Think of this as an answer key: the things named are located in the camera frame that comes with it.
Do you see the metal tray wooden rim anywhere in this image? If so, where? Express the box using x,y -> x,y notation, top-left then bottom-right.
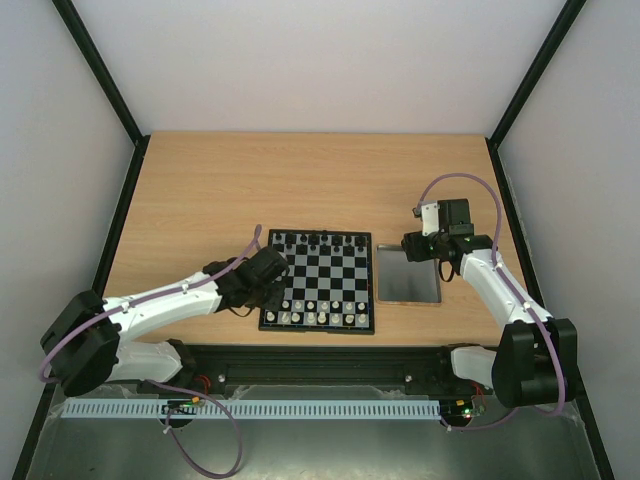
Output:
376,244 -> 441,305

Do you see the purple cable floor loop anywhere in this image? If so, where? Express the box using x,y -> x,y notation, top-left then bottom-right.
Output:
156,383 -> 244,479

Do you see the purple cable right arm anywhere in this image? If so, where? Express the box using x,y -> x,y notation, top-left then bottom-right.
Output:
419,172 -> 569,417

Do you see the white slotted cable duct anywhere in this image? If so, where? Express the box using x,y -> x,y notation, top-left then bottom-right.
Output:
61,399 -> 441,421

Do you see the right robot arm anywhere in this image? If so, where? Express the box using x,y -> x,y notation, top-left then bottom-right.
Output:
401,199 -> 577,413

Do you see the black white chessboard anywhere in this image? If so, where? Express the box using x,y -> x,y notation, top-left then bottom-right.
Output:
259,229 -> 375,335

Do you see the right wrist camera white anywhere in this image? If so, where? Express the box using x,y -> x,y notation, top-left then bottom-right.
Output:
413,201 -> 439,237

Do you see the black frame post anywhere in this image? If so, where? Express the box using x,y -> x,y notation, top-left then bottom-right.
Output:
489,0 -> 587,148
52,0 -> 143,145

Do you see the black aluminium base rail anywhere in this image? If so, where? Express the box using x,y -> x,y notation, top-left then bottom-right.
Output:
120,340 -> 470,396

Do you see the black frame post right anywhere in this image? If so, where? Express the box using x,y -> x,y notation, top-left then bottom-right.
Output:
489,0 -> 587,148

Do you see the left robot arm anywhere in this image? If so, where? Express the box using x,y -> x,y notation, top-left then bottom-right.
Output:
40,246 -> 289,397

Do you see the black frame post left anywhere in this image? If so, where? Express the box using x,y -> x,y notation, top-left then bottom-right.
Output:
52,0 -> 143,145

